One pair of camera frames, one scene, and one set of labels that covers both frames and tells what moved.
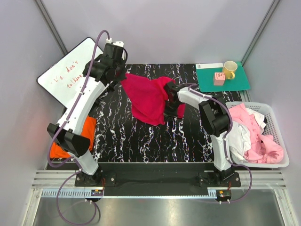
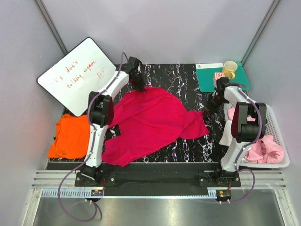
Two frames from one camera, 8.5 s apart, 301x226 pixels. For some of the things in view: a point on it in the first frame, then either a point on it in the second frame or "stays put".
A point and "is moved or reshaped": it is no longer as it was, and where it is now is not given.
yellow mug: [229, 68] stays put
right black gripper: [169, 115] → [208, 109]
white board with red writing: [61, 77] stays put
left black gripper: [122, 76] → [140, 86]
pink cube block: [219, 78] stays put
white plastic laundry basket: [272, 130] stays put
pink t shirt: [264, 149] stays put
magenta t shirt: [148, 98] is moved or reshaped
